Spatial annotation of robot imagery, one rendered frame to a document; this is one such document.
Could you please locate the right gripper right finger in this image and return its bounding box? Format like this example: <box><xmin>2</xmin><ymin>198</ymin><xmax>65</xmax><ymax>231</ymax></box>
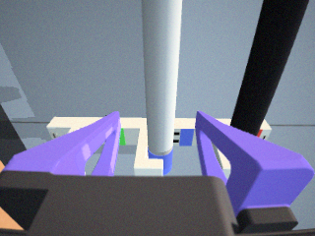
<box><xmin>195</xmin><ymin>111</ymin><xmax>315</xmax><ymax>218</ymax></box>

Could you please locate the black metal bar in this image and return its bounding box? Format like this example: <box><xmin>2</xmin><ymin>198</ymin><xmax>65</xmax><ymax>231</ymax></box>
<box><xmin>229</xmin><ymin>0</ymin><xmax>309</xmax><ymax>136</ymax></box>

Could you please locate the dark grey panel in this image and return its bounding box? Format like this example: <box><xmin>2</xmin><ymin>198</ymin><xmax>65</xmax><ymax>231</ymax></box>
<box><xmin>0</xmin><ymin>0</ymin><xmax>315</xmax><ymax>172</ymax></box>

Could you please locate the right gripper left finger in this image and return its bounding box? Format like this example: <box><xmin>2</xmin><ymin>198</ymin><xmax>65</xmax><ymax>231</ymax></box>
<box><xmin>2</xmin><ymin>111</ymin><xmax>121</xmax><ymax>175</ymax></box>

